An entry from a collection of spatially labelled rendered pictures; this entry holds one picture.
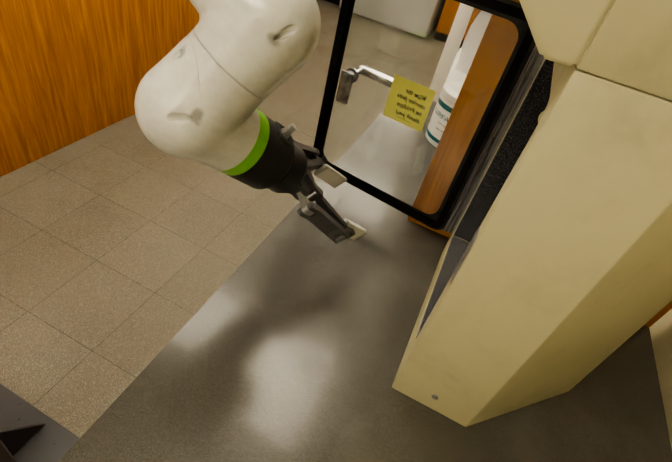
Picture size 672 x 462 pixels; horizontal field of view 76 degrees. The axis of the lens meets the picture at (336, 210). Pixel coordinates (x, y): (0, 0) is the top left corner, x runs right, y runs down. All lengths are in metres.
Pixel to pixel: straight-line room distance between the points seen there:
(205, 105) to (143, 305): 1.48
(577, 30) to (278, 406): 0.52
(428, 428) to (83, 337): 1.42
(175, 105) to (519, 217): 0.35
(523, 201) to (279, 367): 0.40
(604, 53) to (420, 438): 0.49
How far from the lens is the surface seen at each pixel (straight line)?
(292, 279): 0.73
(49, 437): 1.67
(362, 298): 0.73
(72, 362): 1.80
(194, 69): 0.46
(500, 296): 0.48
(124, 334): 1.82
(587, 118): 0.38
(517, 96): 0.71
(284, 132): 0.56
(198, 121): 0.47
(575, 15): 0.36
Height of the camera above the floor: 1.50
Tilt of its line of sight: 39 degrees down
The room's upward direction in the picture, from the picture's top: 15 degrees clockwise
